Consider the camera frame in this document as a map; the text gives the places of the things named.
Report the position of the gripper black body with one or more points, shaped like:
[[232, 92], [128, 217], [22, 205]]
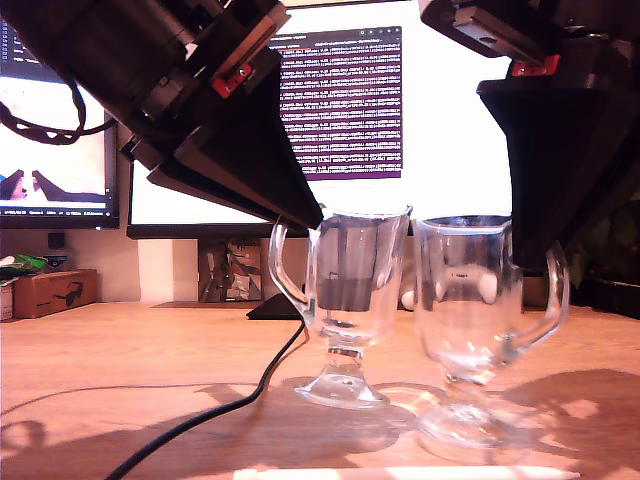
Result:
[[220, 35]]

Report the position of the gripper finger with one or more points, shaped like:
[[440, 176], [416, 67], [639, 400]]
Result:
[[555, 160], [260, 150], [215, 197]]

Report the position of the small footed glass cup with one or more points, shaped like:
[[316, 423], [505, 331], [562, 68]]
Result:
[[350, 320], [465, 340]]

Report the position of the white pen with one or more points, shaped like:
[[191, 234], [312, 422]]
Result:
[[400, 474]]

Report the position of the patterned card box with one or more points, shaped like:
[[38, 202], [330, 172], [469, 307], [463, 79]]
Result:
[[235, 275]]

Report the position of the green leafy plant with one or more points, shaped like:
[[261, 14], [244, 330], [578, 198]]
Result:
[[617, 235]]

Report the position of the large black Huawei monitor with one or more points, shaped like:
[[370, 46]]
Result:
[[450, 125]]

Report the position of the black monitor with code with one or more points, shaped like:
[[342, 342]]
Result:
[[55, 115]]

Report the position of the cardboard box with sunglasses print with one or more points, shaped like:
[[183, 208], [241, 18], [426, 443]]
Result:
[[50, 292]]

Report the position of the white game controller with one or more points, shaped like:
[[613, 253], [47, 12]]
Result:
[[408, 300]]

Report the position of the green snack packet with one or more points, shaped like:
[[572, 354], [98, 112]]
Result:
[[20, 265]]

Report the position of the small white box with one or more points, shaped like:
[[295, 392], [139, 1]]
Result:
[[6, 302]]

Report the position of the small black wall socket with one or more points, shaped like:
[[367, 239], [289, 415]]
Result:
[[56, 241]]

